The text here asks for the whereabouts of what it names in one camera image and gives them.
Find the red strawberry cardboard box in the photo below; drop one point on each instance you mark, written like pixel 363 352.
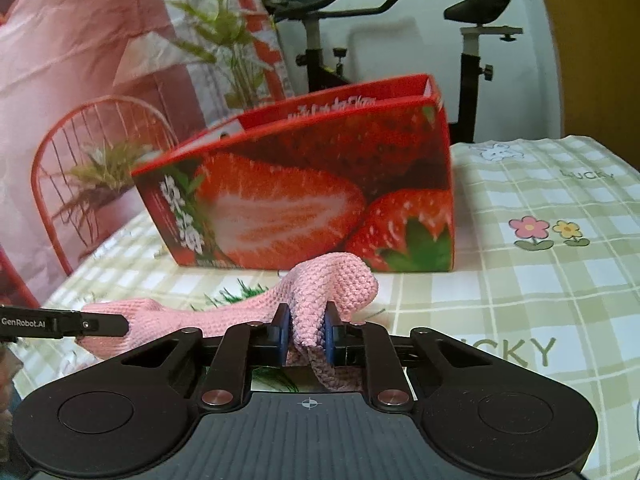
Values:
pixel 300 185

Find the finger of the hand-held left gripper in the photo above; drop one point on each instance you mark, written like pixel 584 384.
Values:
pixel 100 325

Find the pink knitted cloth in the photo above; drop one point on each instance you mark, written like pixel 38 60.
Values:
pixel 330 280

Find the wooden door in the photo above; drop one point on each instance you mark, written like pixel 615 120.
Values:
pixel 590 35

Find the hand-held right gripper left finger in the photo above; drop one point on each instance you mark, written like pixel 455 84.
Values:
pixel 283 334

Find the black exercise bike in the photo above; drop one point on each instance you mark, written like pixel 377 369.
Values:
pixel 470 80

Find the red and pink curtain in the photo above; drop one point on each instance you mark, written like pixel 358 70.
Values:
pixel 75 35

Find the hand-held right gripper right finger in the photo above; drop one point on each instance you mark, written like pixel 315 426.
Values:
pixel 329 334

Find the green checked tablecloth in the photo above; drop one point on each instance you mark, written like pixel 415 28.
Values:
pixel 525 310

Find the tall green plant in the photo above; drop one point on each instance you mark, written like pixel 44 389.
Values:
pixel 240 50

